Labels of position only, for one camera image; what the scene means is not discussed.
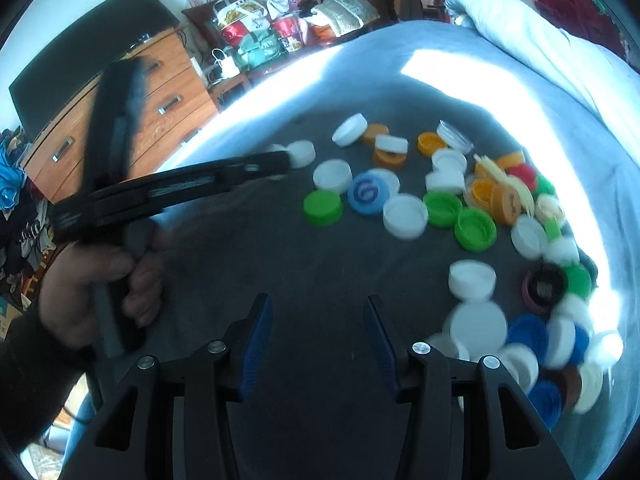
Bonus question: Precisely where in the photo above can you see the pile of bags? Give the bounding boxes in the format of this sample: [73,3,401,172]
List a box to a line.
[182,0,380,81]

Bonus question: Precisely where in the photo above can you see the person left hand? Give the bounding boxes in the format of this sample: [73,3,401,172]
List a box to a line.
[38,228,167,350]

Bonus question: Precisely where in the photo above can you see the white tilted cap top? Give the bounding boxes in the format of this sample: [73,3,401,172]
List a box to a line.
[331,113,369,148]

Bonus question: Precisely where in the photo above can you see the white open cap left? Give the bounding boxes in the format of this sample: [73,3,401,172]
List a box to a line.
[312,158,352,195]

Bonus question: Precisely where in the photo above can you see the bright green closed cap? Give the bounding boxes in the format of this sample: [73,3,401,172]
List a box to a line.
[303,190,343,226]

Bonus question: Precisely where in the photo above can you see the black maroon cap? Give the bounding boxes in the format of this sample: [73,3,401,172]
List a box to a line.
[521,262,567,315]

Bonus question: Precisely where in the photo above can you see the white open cap middle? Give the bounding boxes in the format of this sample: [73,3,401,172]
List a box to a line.
[383,193,428,240]

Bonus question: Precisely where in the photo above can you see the white stacked cap left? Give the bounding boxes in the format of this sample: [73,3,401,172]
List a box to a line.
[285,140,316,169]

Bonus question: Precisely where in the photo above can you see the wooden drawer dresser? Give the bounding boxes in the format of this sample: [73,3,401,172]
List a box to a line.
[22,28,218,203]

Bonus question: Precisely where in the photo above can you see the black flat television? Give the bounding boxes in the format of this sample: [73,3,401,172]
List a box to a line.
[9,0,178,141]

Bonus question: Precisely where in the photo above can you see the dark red blanket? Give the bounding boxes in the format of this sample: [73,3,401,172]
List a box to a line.
[534,0,626,60]

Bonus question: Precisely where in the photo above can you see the blue cap letter G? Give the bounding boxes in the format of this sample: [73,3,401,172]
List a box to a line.
[346,172,390,217]

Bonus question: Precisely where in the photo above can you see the light blue duvet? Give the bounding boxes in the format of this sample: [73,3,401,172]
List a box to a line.
[445,0,639,162]

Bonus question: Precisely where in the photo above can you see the white large open cap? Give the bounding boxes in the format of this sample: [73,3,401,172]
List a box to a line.
[444,301,508,361]

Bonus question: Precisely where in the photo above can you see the green open cap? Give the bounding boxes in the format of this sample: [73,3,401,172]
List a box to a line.
[423,191,463,229]
[454,207,497,252]

